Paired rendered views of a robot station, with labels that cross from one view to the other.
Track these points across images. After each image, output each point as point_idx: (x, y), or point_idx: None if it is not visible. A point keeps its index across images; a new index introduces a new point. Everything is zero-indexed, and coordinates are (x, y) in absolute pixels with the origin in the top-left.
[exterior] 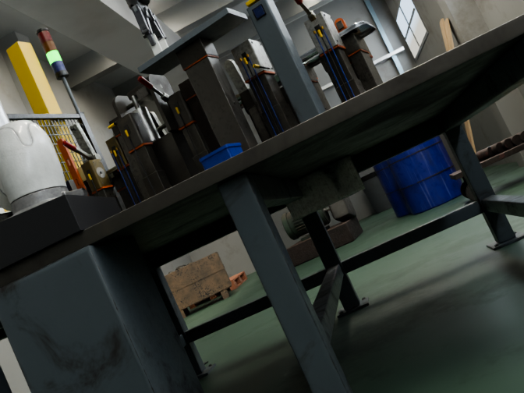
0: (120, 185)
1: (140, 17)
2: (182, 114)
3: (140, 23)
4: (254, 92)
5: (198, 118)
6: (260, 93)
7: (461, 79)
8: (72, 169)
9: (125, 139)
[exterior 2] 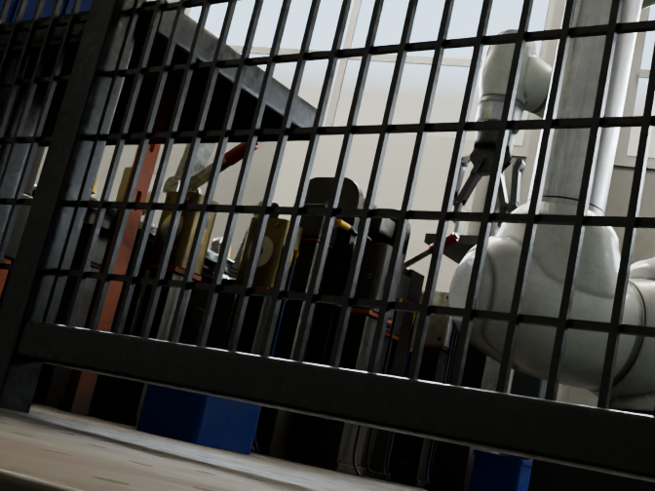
0: (101, 256)
1: (520, 183)
2: (398, 316)
3: (518, 191)
4: (439, 368)
5: (401, 340)
6: (447, 380)
7: None
8: (147, 165)
9: (381, 287)
